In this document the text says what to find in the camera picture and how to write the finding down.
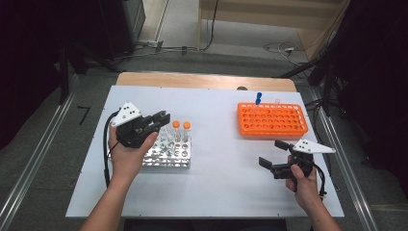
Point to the light wooden shelf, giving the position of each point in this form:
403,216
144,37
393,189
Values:
256,19

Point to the small grey disc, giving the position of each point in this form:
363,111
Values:
242,88

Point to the person's left hand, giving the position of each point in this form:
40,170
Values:
126,160

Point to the metal floor rail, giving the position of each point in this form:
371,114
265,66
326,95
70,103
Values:
361,205
40,146

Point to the metal test tube rack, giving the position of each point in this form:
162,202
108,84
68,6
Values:
173,154

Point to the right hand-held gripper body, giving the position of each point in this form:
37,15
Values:
298,159

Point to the dark cabinet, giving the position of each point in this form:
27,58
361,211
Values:
128,25

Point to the wooden table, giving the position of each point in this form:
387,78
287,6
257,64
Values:
192,80

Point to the black tripod stand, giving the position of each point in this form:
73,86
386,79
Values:
327,89
64,80

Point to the person's right hand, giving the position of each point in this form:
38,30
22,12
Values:
304,189

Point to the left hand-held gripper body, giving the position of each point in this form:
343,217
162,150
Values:
131,128

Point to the grey power strip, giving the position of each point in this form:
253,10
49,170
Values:
150,43

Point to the orange capped test tube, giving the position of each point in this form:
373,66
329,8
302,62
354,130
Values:
186,125
175,124

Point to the blue capped test tube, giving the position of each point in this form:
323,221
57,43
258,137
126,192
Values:
259,94
258,101

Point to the orange plastic test tube rack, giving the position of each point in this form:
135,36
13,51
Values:
266,123

